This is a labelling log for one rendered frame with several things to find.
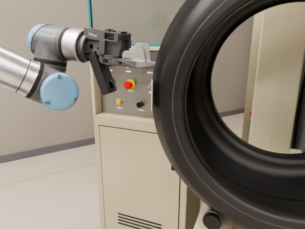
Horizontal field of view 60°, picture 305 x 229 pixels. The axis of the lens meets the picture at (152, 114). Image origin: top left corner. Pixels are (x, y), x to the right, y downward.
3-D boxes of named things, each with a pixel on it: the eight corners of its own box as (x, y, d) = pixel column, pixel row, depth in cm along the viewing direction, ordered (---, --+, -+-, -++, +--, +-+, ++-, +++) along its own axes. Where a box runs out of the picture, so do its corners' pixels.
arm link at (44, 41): (46, 58, 82) (50, 26, 81) (80, 65, 78) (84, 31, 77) (22, 55, 74) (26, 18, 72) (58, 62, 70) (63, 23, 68)
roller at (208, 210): (222, 154, 93) (235, 154, 91) (223, 166, 94) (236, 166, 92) (200, 213, 62) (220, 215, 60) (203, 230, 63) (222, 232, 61)
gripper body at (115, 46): (120, 32, 63) (77, 27, 67) (117, 69, 65) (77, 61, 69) (134, 33, 69) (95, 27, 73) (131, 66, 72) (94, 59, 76)
